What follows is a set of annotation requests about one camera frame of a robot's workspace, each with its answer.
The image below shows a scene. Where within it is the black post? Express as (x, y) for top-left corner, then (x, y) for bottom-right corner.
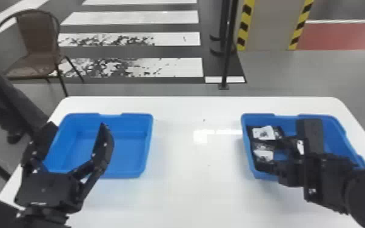
(209, 0), (240, 90)

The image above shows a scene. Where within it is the person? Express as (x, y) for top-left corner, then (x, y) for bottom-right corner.
(0, 44), (50, 145)

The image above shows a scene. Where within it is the striped post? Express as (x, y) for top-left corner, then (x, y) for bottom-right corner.
(236, 0), (315, 52)

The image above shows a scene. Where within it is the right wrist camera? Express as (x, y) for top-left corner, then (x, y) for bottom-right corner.
(296, 118), (326, 203)

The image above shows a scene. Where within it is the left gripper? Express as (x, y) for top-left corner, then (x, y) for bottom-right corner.
(14, 121), (115, 215)

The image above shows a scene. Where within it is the brown chair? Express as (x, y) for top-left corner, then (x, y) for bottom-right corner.
(0, 8), (85, 98)

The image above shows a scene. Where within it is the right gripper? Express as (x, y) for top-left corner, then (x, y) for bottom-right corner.
(255, 136), (308, 188)

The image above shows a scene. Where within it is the blue tray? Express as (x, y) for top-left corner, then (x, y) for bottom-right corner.
(240, 113), (365, 181)
(42, 112), (154, 179)

